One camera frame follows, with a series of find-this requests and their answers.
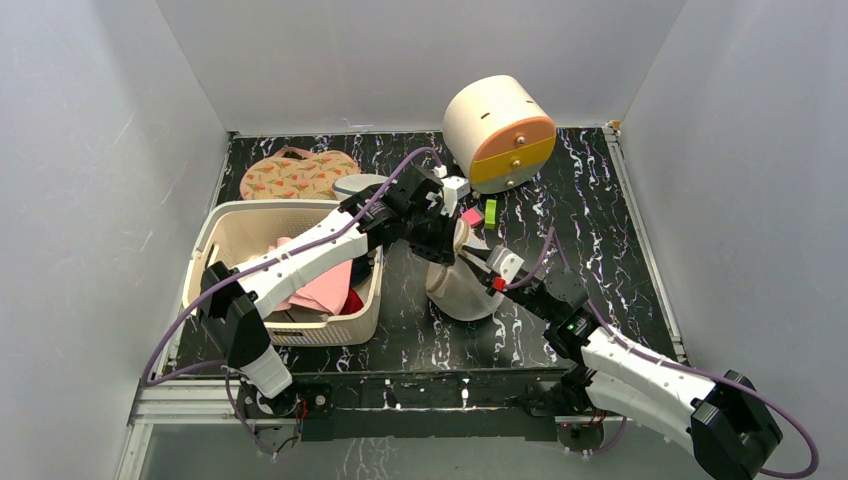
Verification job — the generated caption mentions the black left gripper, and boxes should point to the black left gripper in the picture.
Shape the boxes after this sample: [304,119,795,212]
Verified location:
[402,205,460,267]

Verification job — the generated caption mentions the beige-trimmed white mesh laundry bag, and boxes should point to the beige-trimmed white mesh laundry bag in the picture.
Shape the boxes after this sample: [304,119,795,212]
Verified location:
[425,219,505,322]

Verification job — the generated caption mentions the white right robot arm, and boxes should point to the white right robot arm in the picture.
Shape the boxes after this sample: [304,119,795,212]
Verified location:
[457,247,783,479]

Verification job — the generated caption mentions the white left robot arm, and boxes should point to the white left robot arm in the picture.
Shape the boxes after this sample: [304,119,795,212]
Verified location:
[192,166,470,416]

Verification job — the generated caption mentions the blue-trimmed white mesh laundry bag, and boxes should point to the blue-trimmed white mesh laundry bag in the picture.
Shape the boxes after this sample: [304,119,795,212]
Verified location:
[332,174,387,201]

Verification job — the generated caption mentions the cream plastic laundry basket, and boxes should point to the cream plastic laundry basket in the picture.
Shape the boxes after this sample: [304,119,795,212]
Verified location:
[182,199,385,346]

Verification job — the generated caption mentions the pink block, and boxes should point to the pink block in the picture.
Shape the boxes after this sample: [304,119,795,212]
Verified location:
[461,208,484,228]

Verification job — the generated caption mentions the green block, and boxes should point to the green block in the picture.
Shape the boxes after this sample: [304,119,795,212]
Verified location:
[484,198,497,230]

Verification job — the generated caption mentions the dark clothes in basket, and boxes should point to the dark clothes in basket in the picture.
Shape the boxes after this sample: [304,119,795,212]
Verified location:
[340,252,381,316]

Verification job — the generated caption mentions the cream round drawer cabinet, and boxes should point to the cream round drawer cabinet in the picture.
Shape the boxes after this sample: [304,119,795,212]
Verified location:
[442,75,557,194]

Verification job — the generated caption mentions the pink cloth in basket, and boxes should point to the pink cloth in basket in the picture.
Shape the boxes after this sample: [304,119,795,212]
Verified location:
[274,260,363,316]

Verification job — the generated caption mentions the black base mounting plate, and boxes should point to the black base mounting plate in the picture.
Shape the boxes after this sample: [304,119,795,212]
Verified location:
[232,368,613,447]

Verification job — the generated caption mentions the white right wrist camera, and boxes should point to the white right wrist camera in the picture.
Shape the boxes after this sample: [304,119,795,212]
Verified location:
[485,246,524,285]

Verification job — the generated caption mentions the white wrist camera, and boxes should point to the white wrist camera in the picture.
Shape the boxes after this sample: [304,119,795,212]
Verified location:
[433,165,471,216]
[485,246,524,285]

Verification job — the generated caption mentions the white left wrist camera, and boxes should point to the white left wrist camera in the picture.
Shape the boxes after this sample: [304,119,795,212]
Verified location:
[433,165,471,216]

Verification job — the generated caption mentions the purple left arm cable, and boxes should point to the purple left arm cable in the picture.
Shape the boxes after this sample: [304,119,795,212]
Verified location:
[139,146,446,387]

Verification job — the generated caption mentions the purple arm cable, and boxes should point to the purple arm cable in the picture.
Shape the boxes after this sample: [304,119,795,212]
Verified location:
[139,146,446,387]
[503,226,821,480]

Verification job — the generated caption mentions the aluminium table edge rail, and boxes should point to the aluminium table edge rail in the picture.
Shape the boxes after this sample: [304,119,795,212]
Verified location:
[119,377,306,480]

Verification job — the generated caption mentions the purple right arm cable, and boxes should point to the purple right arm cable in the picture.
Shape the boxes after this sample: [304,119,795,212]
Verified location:
[503,226,821,480]

